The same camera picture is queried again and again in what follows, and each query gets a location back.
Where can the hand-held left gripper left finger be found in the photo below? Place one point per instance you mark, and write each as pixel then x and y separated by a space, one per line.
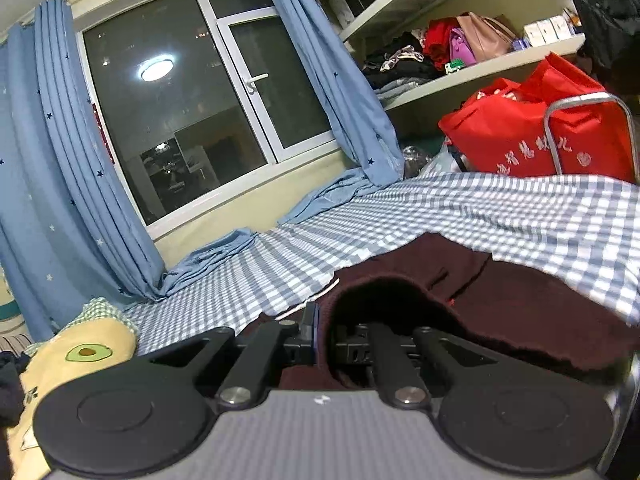
pixel 312 322

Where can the white wall shelf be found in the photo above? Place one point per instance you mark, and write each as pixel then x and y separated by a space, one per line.
pixel 450 80

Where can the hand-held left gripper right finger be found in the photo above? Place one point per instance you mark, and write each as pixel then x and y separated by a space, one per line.
pixel 350 350

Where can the row of white boxes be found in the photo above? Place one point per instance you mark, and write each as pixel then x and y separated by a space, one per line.
pixel 545 31

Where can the yellow avocado print pillow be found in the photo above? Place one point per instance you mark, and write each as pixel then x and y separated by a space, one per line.
pixel 75 355

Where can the pink handbag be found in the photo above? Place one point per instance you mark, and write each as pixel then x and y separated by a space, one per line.
pixel 485 35

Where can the red clothes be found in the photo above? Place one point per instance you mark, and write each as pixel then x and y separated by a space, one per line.
pixel 437 40

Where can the dark cloth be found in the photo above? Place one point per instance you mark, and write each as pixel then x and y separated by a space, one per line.
pixel 10 390

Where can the cream teal headboard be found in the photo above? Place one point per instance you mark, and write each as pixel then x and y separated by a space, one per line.
pixel 7 310

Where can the blue star print curtain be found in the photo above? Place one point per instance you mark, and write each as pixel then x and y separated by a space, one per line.
pixel 340 85
pixel 60 160

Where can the grey metal tube frame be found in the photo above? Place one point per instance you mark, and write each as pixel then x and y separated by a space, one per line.
pixel 585 101

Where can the black clothes pile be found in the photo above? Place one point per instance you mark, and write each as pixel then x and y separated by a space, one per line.
pixel 400 72

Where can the green white toy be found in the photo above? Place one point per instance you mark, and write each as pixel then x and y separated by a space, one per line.
pixel 453 66

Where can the folded light blue clothes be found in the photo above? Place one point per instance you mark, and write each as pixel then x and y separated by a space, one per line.
pixel 405 89

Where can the red fabric bag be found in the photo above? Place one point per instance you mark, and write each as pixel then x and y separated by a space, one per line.
pixel 500 130

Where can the white framed window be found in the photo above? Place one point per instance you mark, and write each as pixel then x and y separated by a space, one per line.
pixel 200 110

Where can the black plastic bag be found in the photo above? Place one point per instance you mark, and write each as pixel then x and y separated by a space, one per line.
pixel 605 10

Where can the maroon knit garment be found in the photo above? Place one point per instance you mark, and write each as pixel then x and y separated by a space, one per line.
pixel 500 300

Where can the floral white cloth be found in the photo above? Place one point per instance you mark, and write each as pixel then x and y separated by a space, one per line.
pixel 400 56

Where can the clear plastic bag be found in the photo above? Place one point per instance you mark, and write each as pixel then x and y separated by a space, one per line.
pixel 415 157

